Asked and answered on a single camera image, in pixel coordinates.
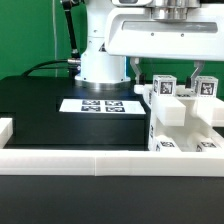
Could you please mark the white tagged flat board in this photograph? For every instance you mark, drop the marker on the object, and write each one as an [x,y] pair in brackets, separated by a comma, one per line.
[101,106]

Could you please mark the white chair seat part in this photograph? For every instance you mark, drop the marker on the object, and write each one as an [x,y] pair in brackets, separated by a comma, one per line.
[186,137]

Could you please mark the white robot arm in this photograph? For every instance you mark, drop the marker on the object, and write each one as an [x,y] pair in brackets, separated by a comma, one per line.
[98,67]

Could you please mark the white tagged cube nut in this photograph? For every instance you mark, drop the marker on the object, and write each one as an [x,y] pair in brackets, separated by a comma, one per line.
[164,85]
[206,86]

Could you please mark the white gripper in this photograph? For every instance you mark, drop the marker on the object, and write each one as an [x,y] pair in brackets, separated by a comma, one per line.
[133,32]

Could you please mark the white fence frame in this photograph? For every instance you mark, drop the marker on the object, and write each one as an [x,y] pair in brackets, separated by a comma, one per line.
[104,163]

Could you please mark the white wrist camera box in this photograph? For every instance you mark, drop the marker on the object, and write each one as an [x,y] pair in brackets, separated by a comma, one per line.
[131,3]

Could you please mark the white short tagged block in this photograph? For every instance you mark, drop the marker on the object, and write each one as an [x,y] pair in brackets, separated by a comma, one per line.
[165,144]

